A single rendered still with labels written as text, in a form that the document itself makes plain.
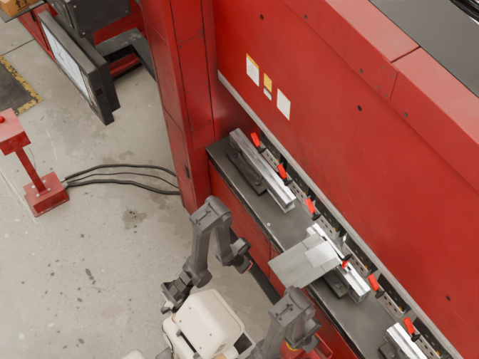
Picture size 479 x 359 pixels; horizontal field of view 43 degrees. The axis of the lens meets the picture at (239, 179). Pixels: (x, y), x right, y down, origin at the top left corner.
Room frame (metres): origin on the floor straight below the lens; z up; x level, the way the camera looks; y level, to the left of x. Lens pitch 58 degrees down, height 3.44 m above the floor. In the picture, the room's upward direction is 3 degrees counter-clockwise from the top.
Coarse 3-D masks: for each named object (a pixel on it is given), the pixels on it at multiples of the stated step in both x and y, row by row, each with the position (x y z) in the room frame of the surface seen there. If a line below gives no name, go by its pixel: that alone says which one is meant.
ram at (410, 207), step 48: (240, 0) 1.68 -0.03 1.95; (240, 48) 1.69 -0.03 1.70; (288, 48) 1.43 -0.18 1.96; (240, 96) 1.71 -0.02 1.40; (288, 96) 1.42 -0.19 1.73; (336, 96) 1.21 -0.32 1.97; (288, 144) 1.40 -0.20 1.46; (336, 144) 1.17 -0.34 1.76; (384, 144) 1.01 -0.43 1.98; (336, 192) 1.13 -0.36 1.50; (384, 192) 0.97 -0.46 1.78; (432, 192) 0.84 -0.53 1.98; (384, 240) 0.91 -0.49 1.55; (432, 240) 0.78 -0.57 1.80; (432, 288) 0.71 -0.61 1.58
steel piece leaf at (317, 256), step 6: (318, 246) 1.16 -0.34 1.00; (306, 252) 1.13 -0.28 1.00; (312, 252) 1.13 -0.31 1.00; (318, 252) 1.13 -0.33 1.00; (324, 252) 1.13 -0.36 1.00; (306, 258) 1.10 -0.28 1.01; (312, 258) 1.10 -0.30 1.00; (318, 258) 1.10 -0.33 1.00; (324, 258) 1.10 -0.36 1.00; (312, 264) 1.07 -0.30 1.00; (318, 264) 1.07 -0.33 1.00
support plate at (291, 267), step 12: (312, 240) 1.19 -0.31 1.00; (288, 252) 1.14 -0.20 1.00; (300, 252) 1.13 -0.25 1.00; (276, 264) 1.08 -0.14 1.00; (288, 264) 1.08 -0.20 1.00; (300, 264) 1.07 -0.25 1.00; (324, 264) 1.07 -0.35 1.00; (336, 264) 1.07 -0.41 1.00; (288, 276) 1.02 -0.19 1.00; (300, 276) 1.02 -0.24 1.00; (312, 276) 1.02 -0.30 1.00; (300, 288) 0.96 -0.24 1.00
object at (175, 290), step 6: (168, 282) 0.94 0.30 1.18; (174, 282) 0.93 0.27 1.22; (180, 282) 0.91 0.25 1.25; (168, 288) 0.90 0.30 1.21; (174, 288) 0.90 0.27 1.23; (180, 288) 0.89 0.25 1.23; (186, 288) 0.89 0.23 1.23; (168, 294) 0.88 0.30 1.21; (174, 294) 0.88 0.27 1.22; (180, 294) 0.87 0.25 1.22; (186, 294) 0.88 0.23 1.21; (174, 300) 0.86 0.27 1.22
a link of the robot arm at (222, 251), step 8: (208, 200) 1.06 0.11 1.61; (224, 216) 1.00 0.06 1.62; (224, 224) 0.98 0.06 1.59; (216, 232) 1.01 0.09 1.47; (224, 232) 1.01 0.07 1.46; (216, 240) 1.01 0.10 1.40; (224, 240) 1.01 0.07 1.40; (216, 248) 1.02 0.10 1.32; (224, 248) 1.01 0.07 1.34; (216, 256) 1.03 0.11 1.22; (224, 256) 1.00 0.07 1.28; (232, 256) 1.02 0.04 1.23; (224, 264) 1.00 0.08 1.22
